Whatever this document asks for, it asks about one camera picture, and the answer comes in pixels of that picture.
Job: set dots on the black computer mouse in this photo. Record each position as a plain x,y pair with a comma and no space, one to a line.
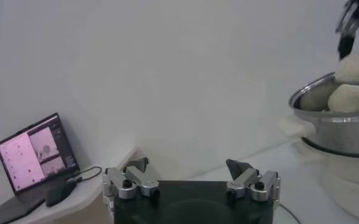
60,193

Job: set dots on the perforated steel steamer basket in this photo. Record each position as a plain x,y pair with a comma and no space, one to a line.
337,134

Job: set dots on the laptop with pink screen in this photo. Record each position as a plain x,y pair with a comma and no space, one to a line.
23,158

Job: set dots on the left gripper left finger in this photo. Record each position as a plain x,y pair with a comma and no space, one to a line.
142,179

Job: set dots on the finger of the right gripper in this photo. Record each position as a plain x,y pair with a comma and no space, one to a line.
346,45

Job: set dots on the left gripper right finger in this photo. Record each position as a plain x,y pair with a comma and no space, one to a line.
243,179

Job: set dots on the cream electric cooker base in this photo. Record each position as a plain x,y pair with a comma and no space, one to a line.
350,182

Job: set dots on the white steamed baozi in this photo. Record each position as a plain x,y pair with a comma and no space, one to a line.
357,68
350,99

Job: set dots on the white side table beige panel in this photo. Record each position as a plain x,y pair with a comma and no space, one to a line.
87,196

